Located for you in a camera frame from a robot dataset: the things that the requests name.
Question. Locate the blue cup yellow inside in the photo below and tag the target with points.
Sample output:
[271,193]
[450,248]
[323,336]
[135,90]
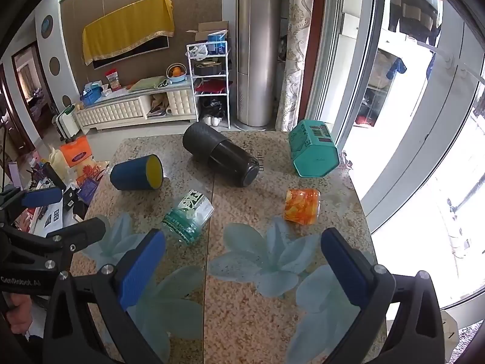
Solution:
[130,176]

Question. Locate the red snack bag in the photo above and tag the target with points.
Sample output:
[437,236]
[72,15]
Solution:
[113,79]

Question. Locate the white shoes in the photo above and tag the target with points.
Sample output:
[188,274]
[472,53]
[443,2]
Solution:
[211,120]

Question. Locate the silver tower air conditioner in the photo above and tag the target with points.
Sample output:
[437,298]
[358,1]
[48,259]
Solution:
[257,45]

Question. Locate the clear green printed cup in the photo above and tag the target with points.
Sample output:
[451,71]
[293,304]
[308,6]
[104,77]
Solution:
[187,216]

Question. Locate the blue plastic basket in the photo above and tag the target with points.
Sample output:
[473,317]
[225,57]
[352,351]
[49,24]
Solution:
[92,98]

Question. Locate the fruit bowl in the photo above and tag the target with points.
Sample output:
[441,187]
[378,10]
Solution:
[176,76]

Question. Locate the patterned beige curtain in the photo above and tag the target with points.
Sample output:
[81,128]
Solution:
[299,45]

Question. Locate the person's left hand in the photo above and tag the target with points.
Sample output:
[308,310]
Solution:
[18,311]

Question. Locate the teal hexagonal tin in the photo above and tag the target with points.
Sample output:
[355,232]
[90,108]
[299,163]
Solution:
[314,151]

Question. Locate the black shoes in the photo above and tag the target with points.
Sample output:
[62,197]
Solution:
[212,108]

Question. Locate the orange tissue pack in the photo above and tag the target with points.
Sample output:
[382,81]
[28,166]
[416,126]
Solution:
[77,151]

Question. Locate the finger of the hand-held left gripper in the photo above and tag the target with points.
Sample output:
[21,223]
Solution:
[81,229]
[41,197]

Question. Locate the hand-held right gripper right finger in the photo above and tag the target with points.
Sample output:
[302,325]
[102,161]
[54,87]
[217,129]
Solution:
[344,267]

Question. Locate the orange patterned glass cup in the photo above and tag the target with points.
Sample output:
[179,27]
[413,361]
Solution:
[303,206]

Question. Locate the white suitcase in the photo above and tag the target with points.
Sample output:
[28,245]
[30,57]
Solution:
[66,121]

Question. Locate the blue carton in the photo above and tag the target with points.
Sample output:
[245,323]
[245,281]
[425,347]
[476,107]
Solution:
[218,43]

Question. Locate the white metal shelf rack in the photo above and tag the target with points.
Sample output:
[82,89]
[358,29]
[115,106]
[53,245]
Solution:
[227,83]

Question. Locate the green cushion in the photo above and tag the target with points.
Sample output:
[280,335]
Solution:
[147,82]

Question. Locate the cream plastic bottle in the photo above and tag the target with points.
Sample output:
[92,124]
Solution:
[57,163]

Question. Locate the yellow cloth cover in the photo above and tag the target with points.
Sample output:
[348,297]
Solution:
[127,26]

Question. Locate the open cardboard box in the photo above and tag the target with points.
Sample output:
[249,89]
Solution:
[206,28]

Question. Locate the white television cabinet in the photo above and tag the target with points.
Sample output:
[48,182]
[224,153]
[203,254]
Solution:
[117,112]

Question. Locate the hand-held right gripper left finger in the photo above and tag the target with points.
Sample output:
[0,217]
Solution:
[142,267]

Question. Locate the black television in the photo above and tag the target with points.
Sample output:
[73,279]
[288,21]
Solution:
[153,44]

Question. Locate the white plastic bag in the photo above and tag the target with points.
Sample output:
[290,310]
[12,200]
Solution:
[199,50]

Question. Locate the black insulated tumbler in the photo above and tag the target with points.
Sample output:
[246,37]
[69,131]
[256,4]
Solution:
[218,151]

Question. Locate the blue hanging garment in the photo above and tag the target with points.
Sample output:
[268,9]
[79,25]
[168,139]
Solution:
[396,67]

